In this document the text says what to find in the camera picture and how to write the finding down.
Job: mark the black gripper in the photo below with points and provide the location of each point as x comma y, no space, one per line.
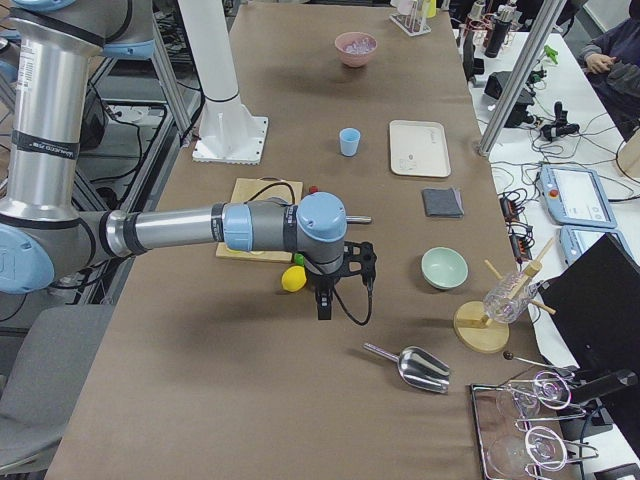
322,280

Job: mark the light blue plastic cup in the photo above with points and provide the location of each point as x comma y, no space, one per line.
349,140

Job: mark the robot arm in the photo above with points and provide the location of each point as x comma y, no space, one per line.
44,238

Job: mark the steel ice scoop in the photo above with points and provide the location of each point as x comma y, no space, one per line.
417,367

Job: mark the white cup rack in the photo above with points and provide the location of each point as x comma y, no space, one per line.
411,16

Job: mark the yellow lemon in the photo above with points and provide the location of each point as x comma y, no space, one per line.
293,279

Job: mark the steel muddler black tip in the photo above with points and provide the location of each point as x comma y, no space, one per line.
363,220

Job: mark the mint green bowl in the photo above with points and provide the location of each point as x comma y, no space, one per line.
444,268

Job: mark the wooden cutting board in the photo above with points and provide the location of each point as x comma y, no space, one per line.
262,189

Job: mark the grey folded cloth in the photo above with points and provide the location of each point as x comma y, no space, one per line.
444,203

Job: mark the wooden mug tree stand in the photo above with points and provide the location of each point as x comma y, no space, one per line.
476,330

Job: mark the cream rabbit tray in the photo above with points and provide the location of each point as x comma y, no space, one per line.
418,148

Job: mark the clear glass mug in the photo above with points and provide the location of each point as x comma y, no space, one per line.
509,298

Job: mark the pink bowl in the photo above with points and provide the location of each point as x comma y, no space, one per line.
355,49

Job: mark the blue teach pendant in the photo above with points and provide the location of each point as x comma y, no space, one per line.
575,240
575,196

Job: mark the black monitor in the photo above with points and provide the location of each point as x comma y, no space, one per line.
597,307

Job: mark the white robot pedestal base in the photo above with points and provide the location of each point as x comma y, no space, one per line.
228,132

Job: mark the black wire glass rack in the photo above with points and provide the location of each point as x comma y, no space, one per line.
517,427

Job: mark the aluminium frame post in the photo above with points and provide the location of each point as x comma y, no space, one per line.
532,47

